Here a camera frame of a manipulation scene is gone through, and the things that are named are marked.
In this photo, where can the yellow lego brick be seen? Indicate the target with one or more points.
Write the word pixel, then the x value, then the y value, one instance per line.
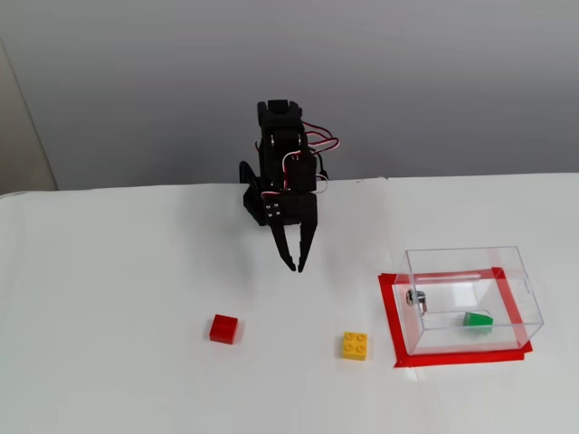
pixel 355 346

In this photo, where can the green lego brick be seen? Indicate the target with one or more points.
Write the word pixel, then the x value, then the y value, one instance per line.
pixel 478 323

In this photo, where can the red lego brick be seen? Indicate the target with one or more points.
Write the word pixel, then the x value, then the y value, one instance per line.
pixel 224 328

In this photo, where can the transparent plastic box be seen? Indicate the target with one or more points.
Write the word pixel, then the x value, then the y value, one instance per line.
pixel 470 289

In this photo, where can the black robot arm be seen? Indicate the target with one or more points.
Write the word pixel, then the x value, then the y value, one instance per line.
pixel 280 117

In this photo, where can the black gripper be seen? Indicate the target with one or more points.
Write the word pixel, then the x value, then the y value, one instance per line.
pixel 296 209

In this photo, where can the red tape frame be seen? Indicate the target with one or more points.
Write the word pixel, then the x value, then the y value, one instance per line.
pixel 452 360

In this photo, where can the silver metal box lock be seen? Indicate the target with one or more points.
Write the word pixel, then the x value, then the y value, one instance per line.
pixel 415 299

